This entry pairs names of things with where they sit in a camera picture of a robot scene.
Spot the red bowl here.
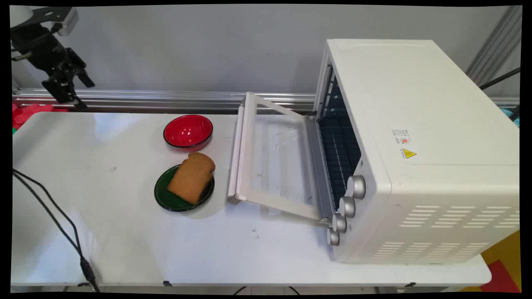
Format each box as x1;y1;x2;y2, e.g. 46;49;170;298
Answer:
163;114;214;152

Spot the white toaster oven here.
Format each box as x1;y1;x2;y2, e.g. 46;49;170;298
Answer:
313;39;521;265

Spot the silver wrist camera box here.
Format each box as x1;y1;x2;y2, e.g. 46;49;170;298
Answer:
57;7;79;37

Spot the thin black cable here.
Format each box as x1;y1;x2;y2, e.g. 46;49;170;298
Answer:
12;172;84;256

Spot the white glass oven door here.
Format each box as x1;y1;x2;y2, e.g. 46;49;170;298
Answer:
227;92;334;226

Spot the teal object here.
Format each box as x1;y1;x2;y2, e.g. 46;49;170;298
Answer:
499;106;521;127

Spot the brown bread slice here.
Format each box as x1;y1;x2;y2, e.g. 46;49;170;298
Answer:
167;152;216;206

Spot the aluminium frame post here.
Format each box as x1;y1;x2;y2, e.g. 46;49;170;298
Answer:
465;5;522;86

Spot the red cloth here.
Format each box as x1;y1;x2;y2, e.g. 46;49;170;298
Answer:
12;103;68;130

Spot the black cable with plug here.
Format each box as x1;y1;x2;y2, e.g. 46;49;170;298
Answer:
12;168;101;293

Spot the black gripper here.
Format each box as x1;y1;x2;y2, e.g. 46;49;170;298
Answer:
11;24;96;112

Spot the black diagonal rod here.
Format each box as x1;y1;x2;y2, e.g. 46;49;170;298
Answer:
479;67;521;91

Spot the dark green plate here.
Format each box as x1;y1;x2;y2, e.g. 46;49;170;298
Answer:
154;164;215;213

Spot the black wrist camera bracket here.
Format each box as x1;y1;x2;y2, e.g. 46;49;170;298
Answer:
27;6;74;29

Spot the black looped cable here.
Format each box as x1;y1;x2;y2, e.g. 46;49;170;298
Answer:
233;286;301;296

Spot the aluminium frame rail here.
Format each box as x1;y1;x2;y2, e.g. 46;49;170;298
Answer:
12;88;521;113

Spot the dark oven wire rack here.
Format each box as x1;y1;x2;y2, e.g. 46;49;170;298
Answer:
318;69;362;210

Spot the large silver oven knob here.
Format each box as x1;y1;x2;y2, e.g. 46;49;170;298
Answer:
346;175;367;200

